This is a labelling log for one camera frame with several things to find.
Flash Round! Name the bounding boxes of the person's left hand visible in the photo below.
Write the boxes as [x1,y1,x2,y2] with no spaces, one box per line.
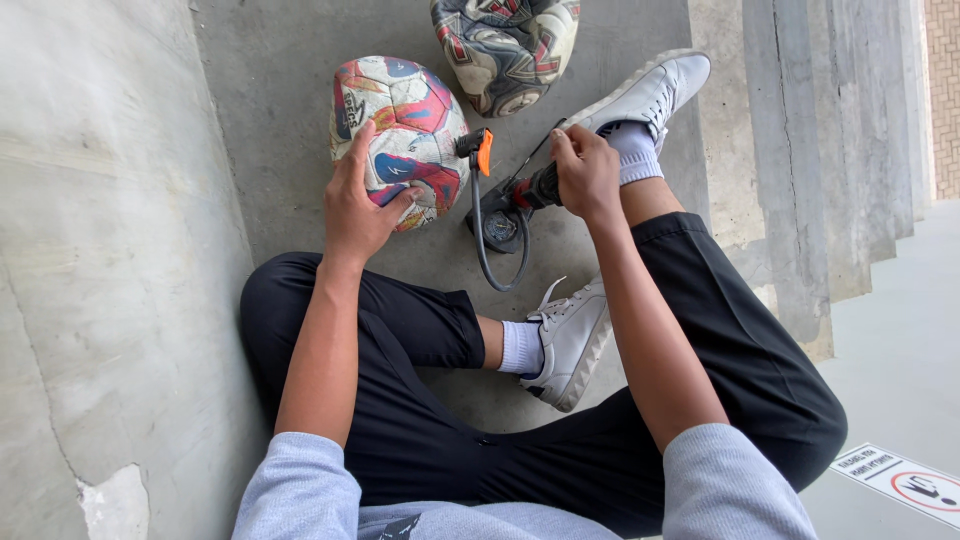
[322,120,426,262]

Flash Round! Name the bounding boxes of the person's right hand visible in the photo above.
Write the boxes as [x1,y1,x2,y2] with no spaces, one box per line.
[549,123,625,228]

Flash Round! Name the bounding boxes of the black orange floor pump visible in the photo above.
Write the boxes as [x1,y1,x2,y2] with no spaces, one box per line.
[454,117,569,294]

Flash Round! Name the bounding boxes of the white red blue soccer ball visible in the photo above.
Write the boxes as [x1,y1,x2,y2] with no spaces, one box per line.
[328,54,472,234]

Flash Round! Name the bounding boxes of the person's white right sock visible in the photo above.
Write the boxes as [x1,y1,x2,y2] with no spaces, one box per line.
[602,120,666,188]

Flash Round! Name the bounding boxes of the person's white sock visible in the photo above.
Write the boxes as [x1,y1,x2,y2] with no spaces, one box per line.
[495,318,546,377]
[602,120,666,188]

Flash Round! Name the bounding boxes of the person's white right sneaker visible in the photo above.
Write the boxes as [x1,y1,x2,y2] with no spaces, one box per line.
[561,48,713,155]

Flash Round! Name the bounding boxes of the person's white sneaker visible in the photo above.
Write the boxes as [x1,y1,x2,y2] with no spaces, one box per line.
[517,273,618,414]
[561,48,713,155]

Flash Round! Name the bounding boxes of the grey red patterned soccer ball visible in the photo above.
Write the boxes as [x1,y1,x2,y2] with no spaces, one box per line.
[429,0,582,119]

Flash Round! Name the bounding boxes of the person's white left sneaker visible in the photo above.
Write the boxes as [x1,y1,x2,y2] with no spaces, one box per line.
[517,273,618,414]

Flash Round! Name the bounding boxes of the person's white left sock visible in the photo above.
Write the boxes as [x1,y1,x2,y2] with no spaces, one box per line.
[495,318,546,377]

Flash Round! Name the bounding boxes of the person's black trousers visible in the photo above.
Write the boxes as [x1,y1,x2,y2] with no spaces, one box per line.
[239,211,849,540]

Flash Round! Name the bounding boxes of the person's grey sweater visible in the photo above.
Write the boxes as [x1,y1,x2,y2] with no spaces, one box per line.
[231,423,820,540]

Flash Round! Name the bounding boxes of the white red warning floor sticker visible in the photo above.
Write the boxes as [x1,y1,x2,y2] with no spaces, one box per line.
[828,441,960,531]

